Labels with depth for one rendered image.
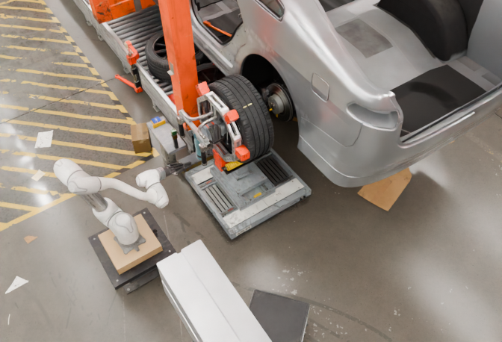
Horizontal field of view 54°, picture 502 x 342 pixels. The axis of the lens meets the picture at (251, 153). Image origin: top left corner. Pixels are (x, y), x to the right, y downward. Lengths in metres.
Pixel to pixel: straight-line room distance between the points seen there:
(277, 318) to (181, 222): 1.30
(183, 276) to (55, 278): 3.50
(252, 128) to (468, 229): 2.07
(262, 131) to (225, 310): 2.86
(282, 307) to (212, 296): 2.72
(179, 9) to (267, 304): 2.09
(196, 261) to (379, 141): 2.42
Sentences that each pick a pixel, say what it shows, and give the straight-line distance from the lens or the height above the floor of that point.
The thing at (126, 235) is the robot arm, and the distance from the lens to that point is 3.63.
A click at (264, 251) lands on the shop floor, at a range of 4.08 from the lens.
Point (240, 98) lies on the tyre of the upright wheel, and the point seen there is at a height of 1.16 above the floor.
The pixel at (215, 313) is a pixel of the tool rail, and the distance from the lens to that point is 0.76.
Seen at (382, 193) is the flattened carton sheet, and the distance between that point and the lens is 4.53.
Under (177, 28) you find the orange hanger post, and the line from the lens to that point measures 3.59.
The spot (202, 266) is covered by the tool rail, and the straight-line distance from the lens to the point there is 0.80.
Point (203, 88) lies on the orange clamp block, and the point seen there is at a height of 1.10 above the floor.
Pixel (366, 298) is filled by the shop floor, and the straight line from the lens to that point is 3.97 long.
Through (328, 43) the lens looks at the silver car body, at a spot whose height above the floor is 1.72.
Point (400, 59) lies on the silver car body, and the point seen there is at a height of 0.97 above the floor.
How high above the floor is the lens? 3.51
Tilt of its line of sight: 48 degrees down
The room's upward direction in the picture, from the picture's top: 1 degrees counter-clockwise
